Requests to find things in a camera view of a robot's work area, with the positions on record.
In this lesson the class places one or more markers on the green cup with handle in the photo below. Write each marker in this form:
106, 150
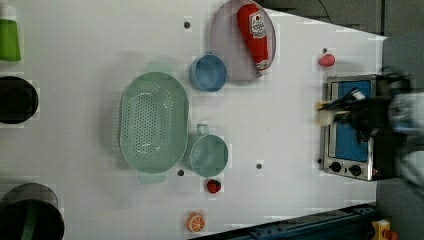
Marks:
207, 154

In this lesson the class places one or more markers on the blue metal frame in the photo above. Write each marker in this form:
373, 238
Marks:
350, 223

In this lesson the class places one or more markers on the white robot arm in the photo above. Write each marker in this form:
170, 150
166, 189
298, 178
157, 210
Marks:
406, 116

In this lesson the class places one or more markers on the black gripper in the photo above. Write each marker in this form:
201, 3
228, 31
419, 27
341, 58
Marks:
368, 116

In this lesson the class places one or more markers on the red toy strawberry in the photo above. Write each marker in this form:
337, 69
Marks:
213, 186

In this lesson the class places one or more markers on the red toy apple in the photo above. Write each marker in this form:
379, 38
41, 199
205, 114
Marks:
327, 60

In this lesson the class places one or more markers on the yellow red toy object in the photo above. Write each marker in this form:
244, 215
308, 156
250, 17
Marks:
383, 231

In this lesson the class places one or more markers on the orange slice toy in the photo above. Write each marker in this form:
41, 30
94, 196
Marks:
195, 222

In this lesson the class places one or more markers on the pink round plate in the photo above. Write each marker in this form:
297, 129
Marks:
226, 41

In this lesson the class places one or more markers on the black toaster oven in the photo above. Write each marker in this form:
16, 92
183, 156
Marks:
379, 157

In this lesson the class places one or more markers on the black cylinder container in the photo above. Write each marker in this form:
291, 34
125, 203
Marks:
19, 100

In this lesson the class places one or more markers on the green bottle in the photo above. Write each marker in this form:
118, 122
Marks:
9, 36

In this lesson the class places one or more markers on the green perforated colander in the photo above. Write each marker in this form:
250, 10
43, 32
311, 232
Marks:
153, 124

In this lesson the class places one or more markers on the black round object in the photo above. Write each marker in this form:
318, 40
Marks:
30, 211

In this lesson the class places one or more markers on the blue round bowl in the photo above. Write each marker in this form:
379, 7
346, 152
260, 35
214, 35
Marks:
208, 73

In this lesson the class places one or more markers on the red ketchup bottle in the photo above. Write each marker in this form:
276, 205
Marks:
252, 26

